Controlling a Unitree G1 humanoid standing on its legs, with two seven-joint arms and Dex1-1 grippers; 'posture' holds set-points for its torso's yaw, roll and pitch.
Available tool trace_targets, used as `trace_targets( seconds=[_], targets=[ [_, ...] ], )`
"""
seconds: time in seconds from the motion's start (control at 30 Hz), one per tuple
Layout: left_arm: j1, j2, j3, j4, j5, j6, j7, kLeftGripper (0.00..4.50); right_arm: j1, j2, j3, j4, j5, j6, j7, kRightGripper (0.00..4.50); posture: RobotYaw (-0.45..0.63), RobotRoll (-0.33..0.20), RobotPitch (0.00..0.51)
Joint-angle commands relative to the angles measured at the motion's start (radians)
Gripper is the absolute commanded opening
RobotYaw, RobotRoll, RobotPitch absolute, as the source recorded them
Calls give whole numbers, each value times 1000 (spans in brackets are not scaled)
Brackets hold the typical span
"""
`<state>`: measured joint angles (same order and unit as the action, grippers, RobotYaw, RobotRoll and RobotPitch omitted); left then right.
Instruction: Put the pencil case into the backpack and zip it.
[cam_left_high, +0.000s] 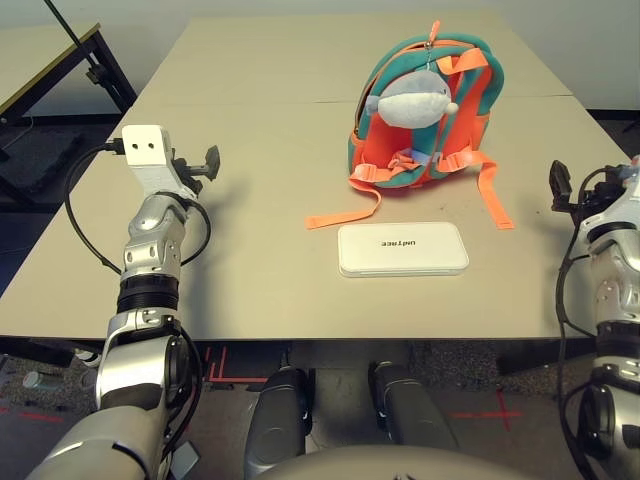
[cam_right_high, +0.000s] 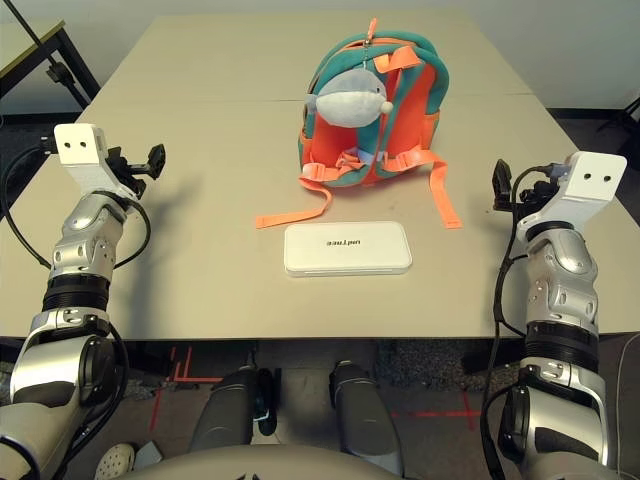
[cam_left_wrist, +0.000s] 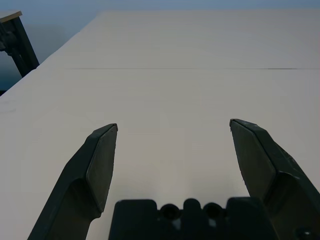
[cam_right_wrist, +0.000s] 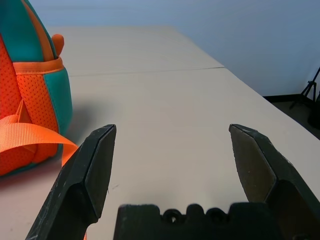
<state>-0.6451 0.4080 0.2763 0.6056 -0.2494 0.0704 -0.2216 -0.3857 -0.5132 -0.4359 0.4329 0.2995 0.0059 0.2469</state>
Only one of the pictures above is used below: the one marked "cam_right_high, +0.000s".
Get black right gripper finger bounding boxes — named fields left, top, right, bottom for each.
left=491, top=158, right=514, bottom=211

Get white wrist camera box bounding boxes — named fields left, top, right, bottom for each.
left=53, top=123, right=137, bottom=202
left=519, top=151, right=629, bottom=229

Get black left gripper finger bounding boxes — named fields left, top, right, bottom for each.
left=130, top=143, right=167, bottom=180

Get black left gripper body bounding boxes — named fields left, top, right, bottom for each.
left=107, top=147, right=147, bottom=199

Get white perforated shoe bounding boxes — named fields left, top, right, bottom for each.
left=94, top=442, right=137, bottom=480

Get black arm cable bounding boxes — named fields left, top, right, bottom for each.
left=0, top=137, right=152, bottom=480
left=479, top=162, right=571, bottom=480

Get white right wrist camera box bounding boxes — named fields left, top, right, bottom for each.
left=519, top=151, right=629, bottom=229

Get grey plush dolphin keychain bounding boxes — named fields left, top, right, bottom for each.
left=304, top=68, right=394, bottom=127

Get grey robot torso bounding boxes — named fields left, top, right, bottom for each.
left=119, top=444, right=401, bottom=480

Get grey robot right leg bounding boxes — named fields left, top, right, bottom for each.
left=327, top=359, right=404, bottom=476

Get red floor tape lines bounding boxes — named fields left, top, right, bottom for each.
left=149, top=344, right=221, bottom=431

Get thin white floor cable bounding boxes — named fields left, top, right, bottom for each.
left=617, top=332, right=640, bottom=471

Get white pencil case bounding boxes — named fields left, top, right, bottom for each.
left=283, top=221, right=414, bottom=278

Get teal and orange backpack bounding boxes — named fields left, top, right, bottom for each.
left=255, top=18, right=462, bottom=231

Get black slanted pole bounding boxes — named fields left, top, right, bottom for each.
left=7, top=0, right=89, bottom=109

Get black tripod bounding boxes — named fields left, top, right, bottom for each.
left=594, top=94, right=640, bottom=151

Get black frame side table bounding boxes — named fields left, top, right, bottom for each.
left=0, top=19, right=101, bottom=114

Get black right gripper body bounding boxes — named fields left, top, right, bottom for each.
left=509, top=178, right=557, bottom=214

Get red floor tape cross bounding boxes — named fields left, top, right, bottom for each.
left=392, top=392, right=481, bottom=431

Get dark grey floor mat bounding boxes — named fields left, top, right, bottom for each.
left=377, top=339, right=496, bottom=389

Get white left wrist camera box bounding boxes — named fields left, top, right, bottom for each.
left=53, top=123, right=137, bottom=202

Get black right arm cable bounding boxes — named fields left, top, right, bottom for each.
left=479, top=162, right=571, bottom=480

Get grey flat floor piece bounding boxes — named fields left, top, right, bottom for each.
left=132, top=442, right=164, bottom=471

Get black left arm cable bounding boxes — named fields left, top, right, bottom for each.
left=0, top=137, right=152, bottom=480

